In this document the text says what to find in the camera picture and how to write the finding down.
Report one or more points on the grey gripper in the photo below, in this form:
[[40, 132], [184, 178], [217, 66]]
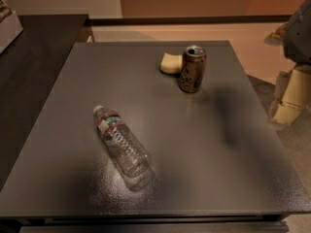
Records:
[[298, 36]]

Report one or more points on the clear plastic water bottle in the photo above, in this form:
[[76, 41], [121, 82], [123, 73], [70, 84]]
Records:
[[124, 147]]

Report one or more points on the brown soda can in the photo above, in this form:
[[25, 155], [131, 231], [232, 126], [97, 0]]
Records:
[[193, 67]]

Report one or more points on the yellow sponge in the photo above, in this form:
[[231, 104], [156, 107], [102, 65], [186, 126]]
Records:
[[171, 64]]

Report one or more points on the white box on side table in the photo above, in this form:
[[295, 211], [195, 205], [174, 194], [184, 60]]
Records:
[[10, 26]]

